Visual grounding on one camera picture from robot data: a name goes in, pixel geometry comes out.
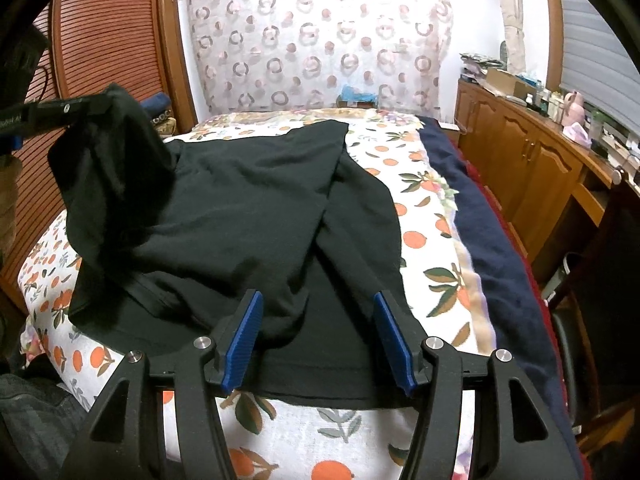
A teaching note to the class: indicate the black chair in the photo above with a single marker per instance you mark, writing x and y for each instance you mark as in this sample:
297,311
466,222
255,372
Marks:
610,270

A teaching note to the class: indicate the navy blue blanket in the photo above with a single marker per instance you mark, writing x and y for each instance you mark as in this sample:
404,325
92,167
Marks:
500,270

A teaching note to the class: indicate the round silver knob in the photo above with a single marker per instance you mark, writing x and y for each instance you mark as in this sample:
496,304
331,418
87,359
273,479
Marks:
618,176

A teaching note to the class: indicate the orange fruit print blanket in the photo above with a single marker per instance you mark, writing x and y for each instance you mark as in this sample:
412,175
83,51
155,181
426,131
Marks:
310,425

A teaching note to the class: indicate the wooden cabinet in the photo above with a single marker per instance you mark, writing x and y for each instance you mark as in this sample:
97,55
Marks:
525,160

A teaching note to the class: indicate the white trash bin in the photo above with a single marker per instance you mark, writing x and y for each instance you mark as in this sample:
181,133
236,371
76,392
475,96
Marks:
557,280

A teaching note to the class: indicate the folded navy garment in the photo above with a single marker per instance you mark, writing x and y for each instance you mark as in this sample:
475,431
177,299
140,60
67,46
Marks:
157,102

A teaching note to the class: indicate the pink plush toy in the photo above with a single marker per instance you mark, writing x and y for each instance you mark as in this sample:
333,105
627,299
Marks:
573,107

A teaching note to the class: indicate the patterned cloth pile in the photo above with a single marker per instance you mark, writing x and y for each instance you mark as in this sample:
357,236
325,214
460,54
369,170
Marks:
480,62

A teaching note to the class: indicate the person's dark grey trousers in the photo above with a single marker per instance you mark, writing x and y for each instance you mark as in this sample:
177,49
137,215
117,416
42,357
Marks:
35,420

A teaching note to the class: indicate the circle print curtain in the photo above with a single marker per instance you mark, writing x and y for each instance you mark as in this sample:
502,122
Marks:
320,35

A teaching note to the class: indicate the beige lace curtain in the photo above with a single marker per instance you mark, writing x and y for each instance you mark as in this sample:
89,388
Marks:
510,10

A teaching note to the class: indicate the grey window blind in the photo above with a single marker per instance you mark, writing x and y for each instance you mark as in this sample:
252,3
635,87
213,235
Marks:
590,50

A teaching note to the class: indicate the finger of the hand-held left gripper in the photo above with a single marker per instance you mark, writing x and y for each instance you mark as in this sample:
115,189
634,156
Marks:
65,108

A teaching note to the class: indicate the folded olive patterned cloth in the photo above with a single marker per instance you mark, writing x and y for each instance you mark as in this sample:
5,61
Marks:
165,125

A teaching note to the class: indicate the row of small bottles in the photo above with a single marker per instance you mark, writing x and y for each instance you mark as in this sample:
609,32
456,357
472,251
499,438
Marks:
547,102

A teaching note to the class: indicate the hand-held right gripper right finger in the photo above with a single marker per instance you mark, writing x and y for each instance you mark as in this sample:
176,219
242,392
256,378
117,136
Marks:
395,345

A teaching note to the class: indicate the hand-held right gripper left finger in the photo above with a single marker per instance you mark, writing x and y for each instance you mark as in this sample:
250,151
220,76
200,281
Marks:
242,345

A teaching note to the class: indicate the pink cloth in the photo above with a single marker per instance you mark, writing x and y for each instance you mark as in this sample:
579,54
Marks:
577,135

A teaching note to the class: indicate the black t-shirt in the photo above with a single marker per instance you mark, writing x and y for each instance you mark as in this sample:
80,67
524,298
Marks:
240,200

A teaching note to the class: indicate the blue plastic bag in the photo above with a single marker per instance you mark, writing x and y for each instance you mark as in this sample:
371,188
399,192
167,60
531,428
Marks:
357,95

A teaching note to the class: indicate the cardboard box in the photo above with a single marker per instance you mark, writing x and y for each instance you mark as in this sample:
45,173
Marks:
505,80

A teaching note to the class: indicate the louvered wooden wardrobe door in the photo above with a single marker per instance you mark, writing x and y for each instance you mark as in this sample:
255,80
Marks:
110,35

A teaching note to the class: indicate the wooden window frame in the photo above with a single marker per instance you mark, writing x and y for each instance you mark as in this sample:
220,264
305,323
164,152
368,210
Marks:
553,25

